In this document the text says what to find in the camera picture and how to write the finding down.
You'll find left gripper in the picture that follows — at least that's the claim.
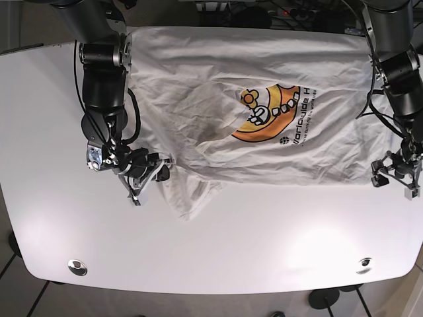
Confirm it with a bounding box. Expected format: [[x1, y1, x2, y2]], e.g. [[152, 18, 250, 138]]
[[371, 139, 422, 200]]

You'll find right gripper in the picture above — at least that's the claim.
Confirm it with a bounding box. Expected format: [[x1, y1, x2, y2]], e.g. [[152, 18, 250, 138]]
[[87, 141, 174, 206]]

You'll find white T-shirt yellow patch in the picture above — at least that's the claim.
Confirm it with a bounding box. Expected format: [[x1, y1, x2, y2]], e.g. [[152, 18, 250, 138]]
[[130, 26, 393, 221]]

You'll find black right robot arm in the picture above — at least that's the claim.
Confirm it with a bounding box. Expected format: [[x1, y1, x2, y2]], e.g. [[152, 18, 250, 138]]
[[48, 1, 173, 206]]

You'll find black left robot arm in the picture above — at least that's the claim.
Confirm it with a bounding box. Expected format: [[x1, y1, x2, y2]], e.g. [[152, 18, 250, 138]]
[[361, 1, 422, 199]]

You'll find right silver table grommet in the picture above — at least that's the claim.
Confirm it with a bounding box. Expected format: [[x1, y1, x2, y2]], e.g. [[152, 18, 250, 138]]
[[356, 258, 373, 275]]

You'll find silver table grommet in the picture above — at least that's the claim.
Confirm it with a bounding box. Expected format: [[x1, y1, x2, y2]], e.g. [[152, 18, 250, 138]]
[[356, 258, 373, 275], [67, 259, 88, 277]]

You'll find left silver table grommet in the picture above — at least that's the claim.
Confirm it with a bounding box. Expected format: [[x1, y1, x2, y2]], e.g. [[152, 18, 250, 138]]
[[67, 259, 88, 277]]

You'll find black round stand base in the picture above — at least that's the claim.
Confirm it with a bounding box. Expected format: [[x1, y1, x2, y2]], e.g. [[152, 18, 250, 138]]
[[308, 288, 340, 310]]

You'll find blue shoe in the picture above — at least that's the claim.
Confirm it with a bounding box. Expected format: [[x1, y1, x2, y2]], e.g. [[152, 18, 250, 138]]
[[270, 311, 286, 317]]

